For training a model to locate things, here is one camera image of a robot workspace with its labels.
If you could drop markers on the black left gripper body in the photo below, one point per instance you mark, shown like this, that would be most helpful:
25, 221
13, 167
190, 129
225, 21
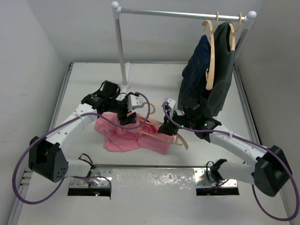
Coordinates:
118, 106

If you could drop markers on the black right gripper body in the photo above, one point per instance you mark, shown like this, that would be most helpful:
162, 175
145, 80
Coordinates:
183, 121

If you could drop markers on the beige plastic hanger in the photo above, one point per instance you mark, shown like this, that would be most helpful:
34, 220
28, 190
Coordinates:
177, 139

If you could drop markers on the pink t shirt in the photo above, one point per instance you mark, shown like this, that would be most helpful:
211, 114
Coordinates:
122, 140

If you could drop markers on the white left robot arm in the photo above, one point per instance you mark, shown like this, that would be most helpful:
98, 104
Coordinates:
47, 156

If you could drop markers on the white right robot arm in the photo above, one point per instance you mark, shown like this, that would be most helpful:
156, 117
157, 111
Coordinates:
265, 168

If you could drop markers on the beige hanger with navy shirt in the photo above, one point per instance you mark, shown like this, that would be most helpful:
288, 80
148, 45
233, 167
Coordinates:
209, 73

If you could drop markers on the navy blue shirt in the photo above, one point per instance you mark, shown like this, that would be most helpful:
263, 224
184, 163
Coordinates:
194, 74

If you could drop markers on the dark grey t shirt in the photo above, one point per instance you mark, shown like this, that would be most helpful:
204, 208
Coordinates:
211, 102

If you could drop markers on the beige hanger with grey shirt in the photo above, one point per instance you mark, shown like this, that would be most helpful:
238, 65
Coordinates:
233, 31

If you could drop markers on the white clothes rack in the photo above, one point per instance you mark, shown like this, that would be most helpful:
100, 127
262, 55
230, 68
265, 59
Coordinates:
248, 20

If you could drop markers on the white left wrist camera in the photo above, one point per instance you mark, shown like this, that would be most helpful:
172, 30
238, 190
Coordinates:
135, 101

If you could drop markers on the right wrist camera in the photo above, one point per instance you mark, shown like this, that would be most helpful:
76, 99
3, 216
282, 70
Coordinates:
170, 104

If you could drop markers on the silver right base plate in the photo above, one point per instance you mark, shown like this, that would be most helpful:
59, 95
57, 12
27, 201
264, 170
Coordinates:
201, 180

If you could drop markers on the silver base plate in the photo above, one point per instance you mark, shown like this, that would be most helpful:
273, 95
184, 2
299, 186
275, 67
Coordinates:
201, 180
103, 176

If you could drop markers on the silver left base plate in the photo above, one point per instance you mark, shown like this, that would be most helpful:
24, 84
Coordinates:
103, 176

